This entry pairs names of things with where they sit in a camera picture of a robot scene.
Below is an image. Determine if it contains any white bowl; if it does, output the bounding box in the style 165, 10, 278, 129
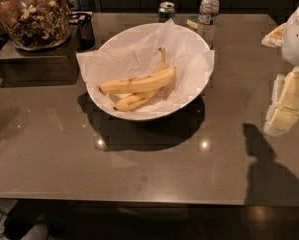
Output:
85, 22, 213, 122

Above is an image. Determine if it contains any yellow sponge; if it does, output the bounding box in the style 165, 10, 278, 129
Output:
187, 16, 198, 29

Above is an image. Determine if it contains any green soda can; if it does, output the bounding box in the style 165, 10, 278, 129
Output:
158, 1, 175, 23

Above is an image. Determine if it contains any white paper liner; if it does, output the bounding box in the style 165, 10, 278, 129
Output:
75, 18, 216, 115

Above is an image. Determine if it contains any yellow banana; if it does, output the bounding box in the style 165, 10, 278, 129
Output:
99, 66, 176, 94
114, 48, 167, 112

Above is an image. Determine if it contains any black container with handle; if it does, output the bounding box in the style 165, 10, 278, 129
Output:
70, 12, 95, 50

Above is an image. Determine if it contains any dark box stand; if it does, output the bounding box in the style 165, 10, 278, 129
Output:
0, 25, 79, 87

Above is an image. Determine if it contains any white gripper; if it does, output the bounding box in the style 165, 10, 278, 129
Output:
261, 6, 299, 137

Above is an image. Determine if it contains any clear plastic water bottle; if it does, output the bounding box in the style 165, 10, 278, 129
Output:
197, 0, 220, 47

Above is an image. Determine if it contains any glass jar of nuts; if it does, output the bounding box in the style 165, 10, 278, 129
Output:
0, 0, 70, 51

